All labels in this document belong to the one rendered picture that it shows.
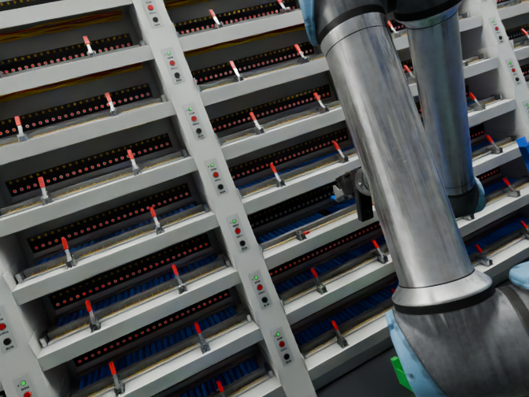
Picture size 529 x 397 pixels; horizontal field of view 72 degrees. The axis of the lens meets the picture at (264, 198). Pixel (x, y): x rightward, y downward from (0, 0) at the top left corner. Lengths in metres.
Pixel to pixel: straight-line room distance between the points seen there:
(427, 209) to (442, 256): 0.07
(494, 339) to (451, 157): 0.42
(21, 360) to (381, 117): 1.10
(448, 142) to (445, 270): 0.35
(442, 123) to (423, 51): 0.16
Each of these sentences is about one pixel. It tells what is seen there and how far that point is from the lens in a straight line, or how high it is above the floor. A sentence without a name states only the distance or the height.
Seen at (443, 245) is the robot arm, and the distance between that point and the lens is 0.59.
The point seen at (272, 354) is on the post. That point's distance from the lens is 1.27.
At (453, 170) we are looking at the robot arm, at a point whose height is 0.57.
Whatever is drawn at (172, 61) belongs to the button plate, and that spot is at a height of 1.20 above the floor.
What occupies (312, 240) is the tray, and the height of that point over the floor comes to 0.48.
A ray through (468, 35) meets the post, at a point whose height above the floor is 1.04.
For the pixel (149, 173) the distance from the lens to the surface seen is 1.19.
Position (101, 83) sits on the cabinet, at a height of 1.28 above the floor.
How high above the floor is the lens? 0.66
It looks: 1 degrees up
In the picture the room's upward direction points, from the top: 21 degrees counter-clockwise
